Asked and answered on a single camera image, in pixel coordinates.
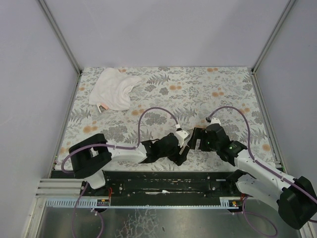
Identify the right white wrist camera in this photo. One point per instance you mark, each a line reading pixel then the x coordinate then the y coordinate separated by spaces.
pixel 213 120

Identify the left aluminium frame post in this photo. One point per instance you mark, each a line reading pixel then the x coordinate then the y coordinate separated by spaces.
pixel 59 35

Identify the aluminium cross rail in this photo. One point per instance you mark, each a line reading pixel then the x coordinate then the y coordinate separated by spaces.
pixel 58 187

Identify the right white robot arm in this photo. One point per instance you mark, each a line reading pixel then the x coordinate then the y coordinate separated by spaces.
pixel 293 198

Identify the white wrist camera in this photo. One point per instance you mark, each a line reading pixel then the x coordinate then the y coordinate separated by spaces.
pixel 182 136
pixel 213 120

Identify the beige brown stapler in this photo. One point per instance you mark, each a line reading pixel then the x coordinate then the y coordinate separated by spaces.
pixel 184 150

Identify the white cloth towel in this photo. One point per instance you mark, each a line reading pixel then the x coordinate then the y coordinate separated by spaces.
pixel 112 88

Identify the floral patterned table mat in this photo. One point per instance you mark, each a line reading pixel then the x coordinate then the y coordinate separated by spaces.
pixel 168 95

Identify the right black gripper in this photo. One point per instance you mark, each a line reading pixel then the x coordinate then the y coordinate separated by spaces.
pixel 196 138

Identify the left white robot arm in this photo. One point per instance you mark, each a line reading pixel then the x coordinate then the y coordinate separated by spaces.
pixel 89 157

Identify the white slotted cable duct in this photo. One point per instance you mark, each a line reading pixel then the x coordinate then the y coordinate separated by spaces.
pixel 205 203

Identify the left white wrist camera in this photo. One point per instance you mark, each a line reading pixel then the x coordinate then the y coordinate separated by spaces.
pixel 182 136

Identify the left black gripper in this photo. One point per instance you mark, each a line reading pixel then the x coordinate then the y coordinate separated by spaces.
pixel 177 154

